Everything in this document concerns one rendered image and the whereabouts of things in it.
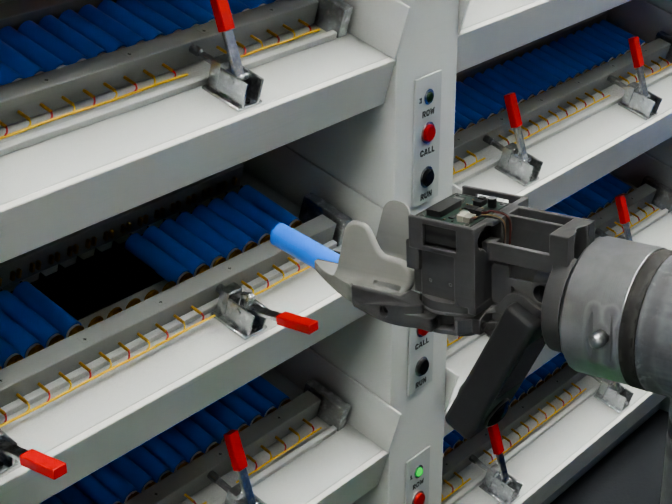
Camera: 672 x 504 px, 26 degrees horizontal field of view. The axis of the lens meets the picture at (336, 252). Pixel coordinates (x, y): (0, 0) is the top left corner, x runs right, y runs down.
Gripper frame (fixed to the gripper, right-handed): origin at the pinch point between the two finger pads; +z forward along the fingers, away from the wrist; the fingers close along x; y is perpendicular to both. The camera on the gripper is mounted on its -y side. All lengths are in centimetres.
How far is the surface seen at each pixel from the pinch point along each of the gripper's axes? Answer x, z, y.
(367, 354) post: -22.1, 14.4, -19.8
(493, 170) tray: -45.6, 14.6, -8.4
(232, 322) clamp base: -3.1, 13.9, -8.7
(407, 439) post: -25.0, 12.1, -29.7
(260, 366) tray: -4.6, 12.6, -13.1
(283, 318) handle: -3.3, 8.6, -7.2
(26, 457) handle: 23.2, 9.5, -7.2
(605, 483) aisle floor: -71, 13, -59
